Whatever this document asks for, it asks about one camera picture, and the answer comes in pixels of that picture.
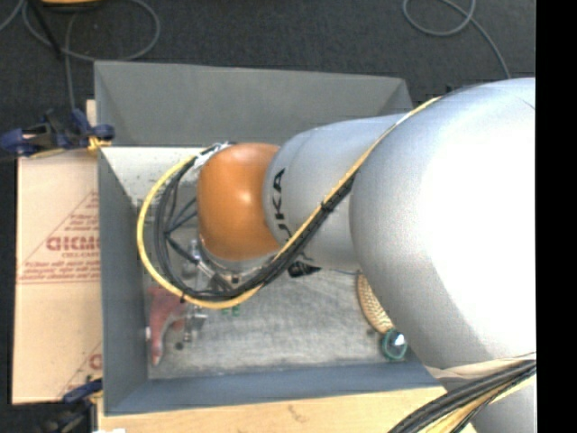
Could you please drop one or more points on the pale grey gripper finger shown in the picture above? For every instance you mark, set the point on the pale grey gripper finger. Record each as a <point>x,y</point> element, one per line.
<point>186,336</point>
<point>195,319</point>

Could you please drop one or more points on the pink soft toy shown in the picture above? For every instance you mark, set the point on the pink soft toy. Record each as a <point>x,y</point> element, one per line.
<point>158,314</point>

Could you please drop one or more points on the grey metal bin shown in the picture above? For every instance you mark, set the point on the grey metal bin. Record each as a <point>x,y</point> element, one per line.
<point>279,332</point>

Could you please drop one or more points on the brown cardboard board, red print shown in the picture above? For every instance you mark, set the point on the brown cardboard board, red print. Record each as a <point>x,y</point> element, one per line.
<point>54,287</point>

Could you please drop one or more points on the tan woven oval object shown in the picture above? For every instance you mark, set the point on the tan woven oval object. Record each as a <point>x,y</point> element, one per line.
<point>370,307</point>

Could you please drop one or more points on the green and clear round object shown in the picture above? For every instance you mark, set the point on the green and clear round object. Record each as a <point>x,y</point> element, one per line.
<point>393,346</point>

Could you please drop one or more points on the black cylinder on white bracket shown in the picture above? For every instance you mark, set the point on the black cylinder on white bracket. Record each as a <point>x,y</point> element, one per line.
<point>301,269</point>

